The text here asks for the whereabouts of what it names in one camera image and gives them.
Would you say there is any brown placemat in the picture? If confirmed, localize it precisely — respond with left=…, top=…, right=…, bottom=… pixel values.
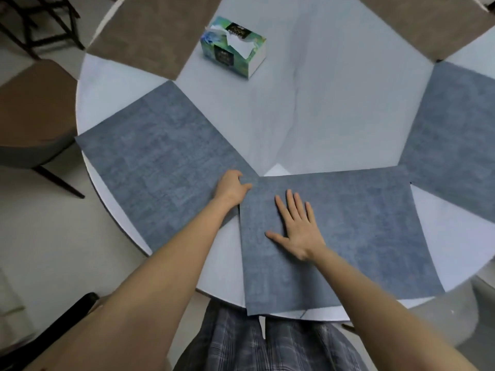
left=86, top=0, right=225, bottom=81
left=355, top=0, right=495, bottom=62

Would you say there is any person's right hand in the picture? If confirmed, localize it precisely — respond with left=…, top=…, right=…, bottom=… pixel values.
left=265, top=189, right=327, bottom=262

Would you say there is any person's left forearm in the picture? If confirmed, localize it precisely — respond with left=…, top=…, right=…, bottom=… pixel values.
left=25, top=196, right=242, bottom=371

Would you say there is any round grey marble table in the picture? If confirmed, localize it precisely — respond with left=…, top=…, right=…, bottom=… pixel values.
left=75, top=0, right=495, bottom=321

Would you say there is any dark wooden rocking chair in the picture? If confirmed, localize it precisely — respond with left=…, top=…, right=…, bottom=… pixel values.
left=0, top=0, right=86, bottom=60

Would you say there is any brown leather chair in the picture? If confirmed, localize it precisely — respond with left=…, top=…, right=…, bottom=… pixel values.
left=0, top=59, right=86, bottom=199

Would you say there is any person's left hand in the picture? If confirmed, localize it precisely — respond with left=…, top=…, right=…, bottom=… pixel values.
left=212, top=170, right=253, bottom=209

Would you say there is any person's right forearm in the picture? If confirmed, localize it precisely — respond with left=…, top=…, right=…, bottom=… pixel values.
left=309, top=245, right=480, bottom=371

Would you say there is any blue green tissue pack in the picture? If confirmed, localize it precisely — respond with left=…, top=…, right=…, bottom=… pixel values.
left=200, top=15, right=267, bottom=80

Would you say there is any black metal rack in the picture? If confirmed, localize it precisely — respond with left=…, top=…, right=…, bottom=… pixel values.
left=0, top=292, right=101, bottom=371

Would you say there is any blue grey placemat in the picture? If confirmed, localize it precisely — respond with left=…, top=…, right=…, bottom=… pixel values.
left=74, top=80, right=259, bottom=254
left=398, top=60, right=495, bottom=225
left=239, top=164, right=446, bottom=316

